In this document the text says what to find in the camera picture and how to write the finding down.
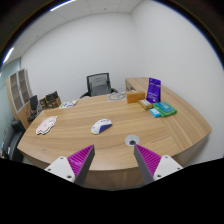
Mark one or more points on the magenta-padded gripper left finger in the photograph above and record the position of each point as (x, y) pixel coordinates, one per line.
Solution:
(61, 166)

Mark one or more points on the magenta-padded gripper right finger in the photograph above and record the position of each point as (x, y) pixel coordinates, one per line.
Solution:
(166, 165)

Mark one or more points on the white and blue computer mouse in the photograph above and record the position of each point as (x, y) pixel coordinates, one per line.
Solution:
(101, 126)

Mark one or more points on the pink animal-shaped mouse pad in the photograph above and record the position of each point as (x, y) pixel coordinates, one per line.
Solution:
(46, 125)

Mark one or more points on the white green printed mouse pad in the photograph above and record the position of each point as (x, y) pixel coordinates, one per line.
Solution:
(68, 104)

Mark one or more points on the small blue box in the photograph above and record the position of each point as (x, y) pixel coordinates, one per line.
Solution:
(155, 112)

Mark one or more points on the black leather sofa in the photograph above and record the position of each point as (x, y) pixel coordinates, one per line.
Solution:
(11, 140)

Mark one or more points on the green flat box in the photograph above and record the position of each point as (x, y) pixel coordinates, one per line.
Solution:
(166, 108)

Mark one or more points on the small yellow box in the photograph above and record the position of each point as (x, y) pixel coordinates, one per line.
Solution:
(145, 104)

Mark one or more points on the tall brown cardboard box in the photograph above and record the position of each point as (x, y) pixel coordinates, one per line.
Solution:
(43, 102)

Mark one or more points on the dark flat cardboard box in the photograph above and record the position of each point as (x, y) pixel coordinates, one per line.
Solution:
(51, 96)

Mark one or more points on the orange-brown cardboard box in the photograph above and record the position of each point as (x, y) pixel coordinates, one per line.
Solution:
(135, 97)

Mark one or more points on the purple upright package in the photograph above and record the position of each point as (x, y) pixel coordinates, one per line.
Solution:
(154, 90)

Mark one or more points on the wooden shelf unit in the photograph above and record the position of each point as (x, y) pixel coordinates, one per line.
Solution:
(18, 91)

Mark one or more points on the wooden side desk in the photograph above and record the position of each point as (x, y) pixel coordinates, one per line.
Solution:
(136, 83)

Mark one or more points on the grey mesh office chair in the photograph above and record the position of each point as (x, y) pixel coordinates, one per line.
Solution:
(99, 85)

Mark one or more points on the ceiling light strip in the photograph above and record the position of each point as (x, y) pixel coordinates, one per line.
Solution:
(62, 5)
(8, 55)

